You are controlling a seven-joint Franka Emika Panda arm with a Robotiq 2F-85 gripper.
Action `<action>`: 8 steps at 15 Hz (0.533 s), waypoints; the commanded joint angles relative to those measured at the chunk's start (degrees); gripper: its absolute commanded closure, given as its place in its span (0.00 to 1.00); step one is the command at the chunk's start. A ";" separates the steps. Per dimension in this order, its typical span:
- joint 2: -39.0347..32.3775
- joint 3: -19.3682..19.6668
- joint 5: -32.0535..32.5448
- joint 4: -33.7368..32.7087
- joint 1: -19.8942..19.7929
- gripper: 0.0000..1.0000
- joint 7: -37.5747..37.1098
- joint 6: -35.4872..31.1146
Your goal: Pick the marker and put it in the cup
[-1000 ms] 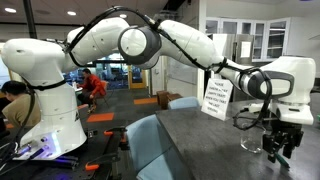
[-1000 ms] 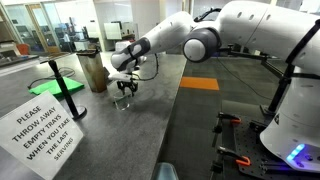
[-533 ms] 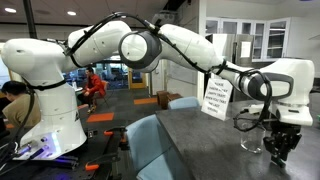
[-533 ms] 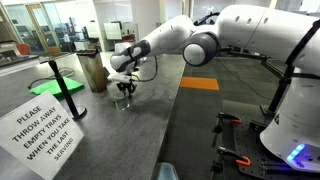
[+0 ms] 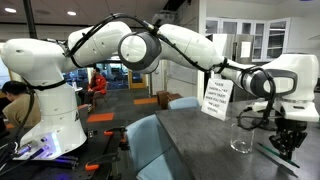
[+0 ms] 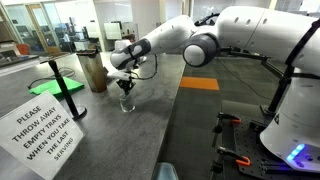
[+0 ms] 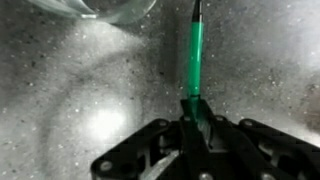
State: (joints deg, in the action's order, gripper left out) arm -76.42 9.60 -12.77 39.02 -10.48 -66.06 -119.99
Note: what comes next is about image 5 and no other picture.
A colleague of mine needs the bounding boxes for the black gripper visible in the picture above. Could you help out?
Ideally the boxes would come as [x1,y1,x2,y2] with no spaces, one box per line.
[268,118,309,161]

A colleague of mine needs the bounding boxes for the clear glass cup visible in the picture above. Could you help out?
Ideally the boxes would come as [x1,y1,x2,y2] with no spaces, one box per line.
[229,122,256,155]

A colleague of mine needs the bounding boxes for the white printed paper sign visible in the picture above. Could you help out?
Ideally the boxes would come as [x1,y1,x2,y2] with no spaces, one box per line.
[200,77,235,122]

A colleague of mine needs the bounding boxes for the white paper note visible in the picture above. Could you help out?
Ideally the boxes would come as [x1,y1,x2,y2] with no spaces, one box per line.
[240,41,252,59]

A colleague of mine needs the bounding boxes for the white glass door cabinets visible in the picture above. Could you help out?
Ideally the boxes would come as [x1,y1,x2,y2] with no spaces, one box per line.
[205,16,292,63]

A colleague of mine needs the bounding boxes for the light blue chair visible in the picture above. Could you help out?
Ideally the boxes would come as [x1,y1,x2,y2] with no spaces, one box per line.
[167,96,201,111]
[125,113,188,180]

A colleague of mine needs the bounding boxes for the yellow framed door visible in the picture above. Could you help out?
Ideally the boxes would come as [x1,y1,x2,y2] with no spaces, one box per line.
[127,69,148,91]

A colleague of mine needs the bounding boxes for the orange chair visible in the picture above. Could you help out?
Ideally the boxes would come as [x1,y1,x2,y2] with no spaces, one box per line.
[94,80,111,108]

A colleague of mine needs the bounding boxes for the person in red jacket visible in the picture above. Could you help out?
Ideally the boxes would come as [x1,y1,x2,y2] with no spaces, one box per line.
[82,66,108,113]

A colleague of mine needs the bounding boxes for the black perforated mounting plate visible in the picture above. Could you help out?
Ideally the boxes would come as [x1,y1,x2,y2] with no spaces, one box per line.
[0,125,128,180]

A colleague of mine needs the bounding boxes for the person in tan shirt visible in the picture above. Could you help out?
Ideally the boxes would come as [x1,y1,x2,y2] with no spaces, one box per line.
[0,80,42,130]

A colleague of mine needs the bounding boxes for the black vertical pole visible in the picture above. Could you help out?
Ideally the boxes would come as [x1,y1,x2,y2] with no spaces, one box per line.
[22,0,38,40]

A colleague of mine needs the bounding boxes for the black clamp orange handle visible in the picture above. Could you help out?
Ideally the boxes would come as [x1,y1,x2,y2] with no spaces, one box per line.
[103,125,130,151]
[84,151,122,173]

